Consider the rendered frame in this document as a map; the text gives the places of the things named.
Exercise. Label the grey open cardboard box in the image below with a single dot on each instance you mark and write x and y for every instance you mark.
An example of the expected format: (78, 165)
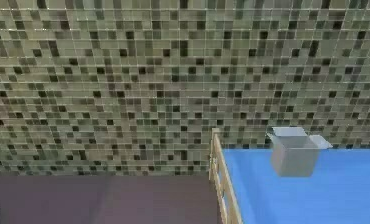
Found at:
(293, 156)

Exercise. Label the blue bed with wooden frame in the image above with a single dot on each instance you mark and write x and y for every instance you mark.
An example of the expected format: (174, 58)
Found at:
(326, 193)

